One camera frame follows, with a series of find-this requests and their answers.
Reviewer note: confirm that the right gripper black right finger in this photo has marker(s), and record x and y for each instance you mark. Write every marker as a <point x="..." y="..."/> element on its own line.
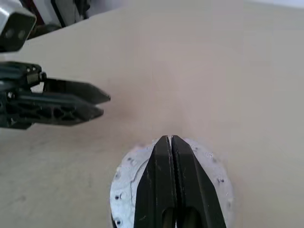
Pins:
<point x="194" y="190"/>

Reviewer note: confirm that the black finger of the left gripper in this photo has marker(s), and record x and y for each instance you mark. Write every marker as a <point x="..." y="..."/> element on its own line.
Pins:
<point x="88" y="111"/>

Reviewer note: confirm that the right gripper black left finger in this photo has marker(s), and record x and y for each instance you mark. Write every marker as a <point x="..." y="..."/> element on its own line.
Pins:
<point x="154" y="190"/>

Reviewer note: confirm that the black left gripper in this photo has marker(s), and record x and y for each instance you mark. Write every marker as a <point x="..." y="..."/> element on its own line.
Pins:
<point x="16" y="76"/>

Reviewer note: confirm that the silver round motor cover plate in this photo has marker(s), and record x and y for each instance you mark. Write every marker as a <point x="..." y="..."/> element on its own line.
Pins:
<point x="123" y="185"/>

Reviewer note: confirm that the white black-edged boards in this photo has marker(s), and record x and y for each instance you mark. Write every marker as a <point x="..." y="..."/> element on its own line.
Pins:
<point x="64" y="12"/>

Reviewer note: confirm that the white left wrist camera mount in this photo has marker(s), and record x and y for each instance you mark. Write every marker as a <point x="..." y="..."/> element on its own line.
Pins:
<point x="16" y="23"/>

